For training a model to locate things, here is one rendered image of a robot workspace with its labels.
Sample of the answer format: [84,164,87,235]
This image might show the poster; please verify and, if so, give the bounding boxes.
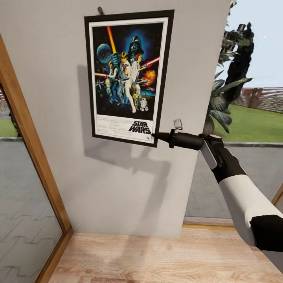
[84,9,175,148]

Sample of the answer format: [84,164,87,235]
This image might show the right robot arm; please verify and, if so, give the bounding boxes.
[152,119,283,273]

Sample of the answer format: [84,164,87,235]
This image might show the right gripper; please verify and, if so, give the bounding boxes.
[152,129,192,148]

